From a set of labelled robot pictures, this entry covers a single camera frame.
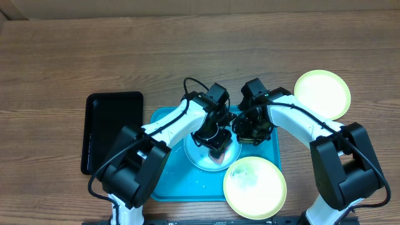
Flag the orange and green sponge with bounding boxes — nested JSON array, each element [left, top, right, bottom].
[[209, 147, 229, 165]]

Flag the light blue plate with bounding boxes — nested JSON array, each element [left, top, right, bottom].
[[184, 127, 242, 172]]

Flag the yellow plate with scribble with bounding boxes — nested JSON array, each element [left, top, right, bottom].
[[294, 69, 351, 120]]

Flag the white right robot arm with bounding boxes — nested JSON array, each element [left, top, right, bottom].
[[232, 78, 391, 224]]

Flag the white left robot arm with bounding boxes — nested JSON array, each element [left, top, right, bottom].
[[91, 83, 233, 224]]

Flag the black rectangular plastic tray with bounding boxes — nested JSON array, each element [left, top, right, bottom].
[[81, 91, 144, 175]]

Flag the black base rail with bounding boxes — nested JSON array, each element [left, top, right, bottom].
[[82, 216, 360, 225]]

